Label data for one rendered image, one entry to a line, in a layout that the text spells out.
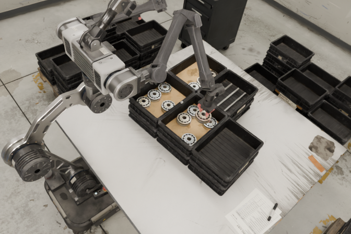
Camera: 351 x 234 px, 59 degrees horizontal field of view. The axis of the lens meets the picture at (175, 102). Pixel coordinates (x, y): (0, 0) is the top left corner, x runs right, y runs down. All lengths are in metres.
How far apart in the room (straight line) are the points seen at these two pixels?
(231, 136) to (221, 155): 0.19
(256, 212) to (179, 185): 0.51
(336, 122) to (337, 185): 0.60
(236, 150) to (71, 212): 1.28
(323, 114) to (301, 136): 0.80
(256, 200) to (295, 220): 0.94
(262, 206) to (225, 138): 0.49
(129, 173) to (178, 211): 0.40
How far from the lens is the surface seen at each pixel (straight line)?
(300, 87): 3.35
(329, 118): 3.37
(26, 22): 4.63
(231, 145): 2.17
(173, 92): 2.39
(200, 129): 2.19
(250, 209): 2.13
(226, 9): 3.66
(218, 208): 2.07
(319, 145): 2.62
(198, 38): 1.77
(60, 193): 2.61
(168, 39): 1.65
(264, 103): 2.71
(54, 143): 3.16
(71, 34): 1.73
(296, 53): 3.77
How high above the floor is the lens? 2.55
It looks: 48 degrees down
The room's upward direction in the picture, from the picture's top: 10 degrees clockwise
